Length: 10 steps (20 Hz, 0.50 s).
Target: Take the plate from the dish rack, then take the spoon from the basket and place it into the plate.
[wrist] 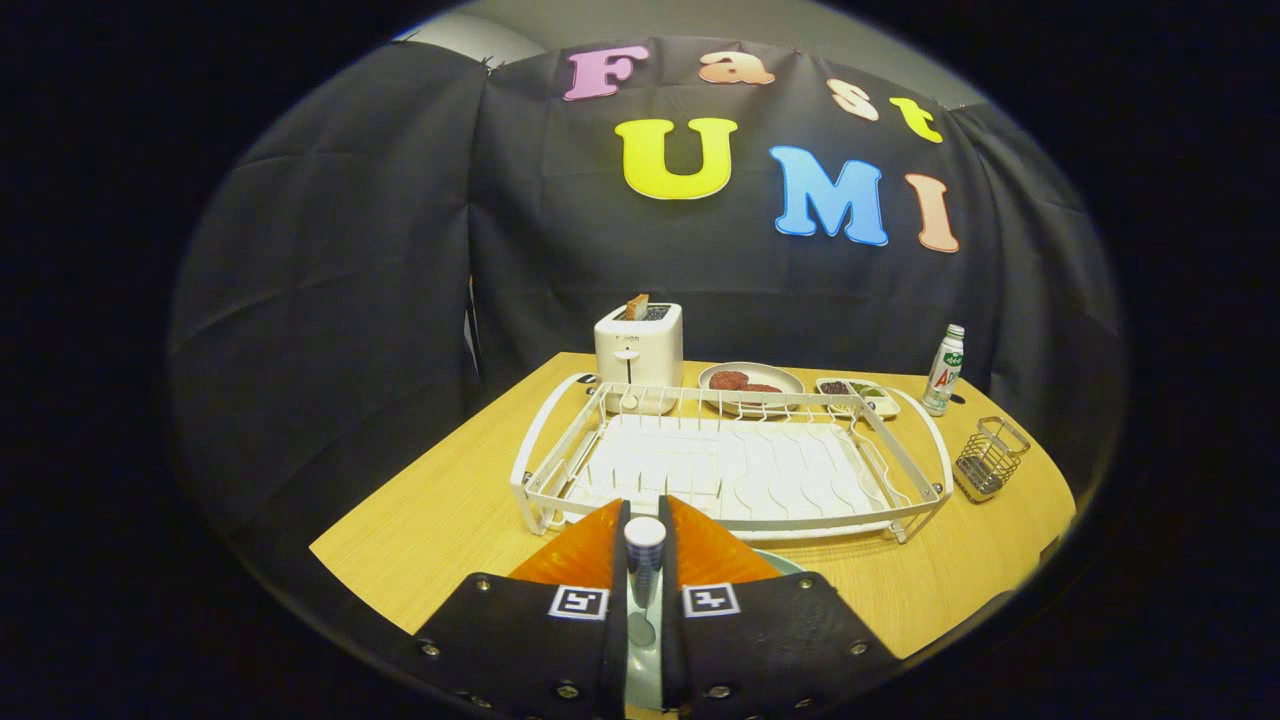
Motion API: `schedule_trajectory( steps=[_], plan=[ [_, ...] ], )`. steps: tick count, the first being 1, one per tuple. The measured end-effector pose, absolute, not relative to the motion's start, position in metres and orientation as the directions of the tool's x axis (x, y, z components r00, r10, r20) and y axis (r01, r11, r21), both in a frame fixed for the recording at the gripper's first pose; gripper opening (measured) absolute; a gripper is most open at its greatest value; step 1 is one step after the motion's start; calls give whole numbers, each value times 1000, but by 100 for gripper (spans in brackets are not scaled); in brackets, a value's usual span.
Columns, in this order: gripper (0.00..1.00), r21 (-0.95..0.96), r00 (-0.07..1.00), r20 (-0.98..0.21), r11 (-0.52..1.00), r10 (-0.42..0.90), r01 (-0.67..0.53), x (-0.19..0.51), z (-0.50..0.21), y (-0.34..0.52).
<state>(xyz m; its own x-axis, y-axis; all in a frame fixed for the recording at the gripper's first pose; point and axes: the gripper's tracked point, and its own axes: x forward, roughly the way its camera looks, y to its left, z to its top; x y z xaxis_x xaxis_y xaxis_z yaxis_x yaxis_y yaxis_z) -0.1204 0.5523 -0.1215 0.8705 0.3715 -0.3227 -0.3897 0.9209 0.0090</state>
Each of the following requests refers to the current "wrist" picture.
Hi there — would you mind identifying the pink plate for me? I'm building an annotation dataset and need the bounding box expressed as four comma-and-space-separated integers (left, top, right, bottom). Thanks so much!
698, 361, 805, 413

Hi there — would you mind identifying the white toaster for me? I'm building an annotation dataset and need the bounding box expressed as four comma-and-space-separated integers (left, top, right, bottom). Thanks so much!
594, 303, 684, 416

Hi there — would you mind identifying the white divided snack dish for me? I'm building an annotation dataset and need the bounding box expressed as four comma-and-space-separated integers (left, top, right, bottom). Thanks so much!
815, 377, 901, 419

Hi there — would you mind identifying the pale green plate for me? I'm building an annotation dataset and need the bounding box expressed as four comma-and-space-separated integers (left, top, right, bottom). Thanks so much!
625, 548, 806, 713

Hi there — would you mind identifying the white green-label bottle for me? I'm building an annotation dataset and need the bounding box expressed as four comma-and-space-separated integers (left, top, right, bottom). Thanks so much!
921, 324, 966, 417

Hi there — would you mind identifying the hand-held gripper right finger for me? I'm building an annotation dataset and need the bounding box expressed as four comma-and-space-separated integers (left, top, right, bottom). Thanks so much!
657, 495, 901, 719

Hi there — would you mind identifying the white dish rack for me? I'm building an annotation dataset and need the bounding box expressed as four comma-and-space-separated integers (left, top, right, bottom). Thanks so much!
510, 372, 954, 544

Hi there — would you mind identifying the wire mesh basket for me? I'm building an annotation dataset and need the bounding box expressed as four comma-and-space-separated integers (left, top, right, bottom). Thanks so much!
953, 416, 1032, 503

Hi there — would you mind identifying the black backdrop cloth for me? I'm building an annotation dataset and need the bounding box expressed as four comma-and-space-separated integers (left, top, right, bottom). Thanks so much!
168, 35, 1126, 561

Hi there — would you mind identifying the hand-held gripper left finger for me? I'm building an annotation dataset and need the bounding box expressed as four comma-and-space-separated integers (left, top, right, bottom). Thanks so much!
415, 498, 633, 719

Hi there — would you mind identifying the metal spoon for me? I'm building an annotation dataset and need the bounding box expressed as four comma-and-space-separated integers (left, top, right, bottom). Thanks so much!
623, 516, 668, 649

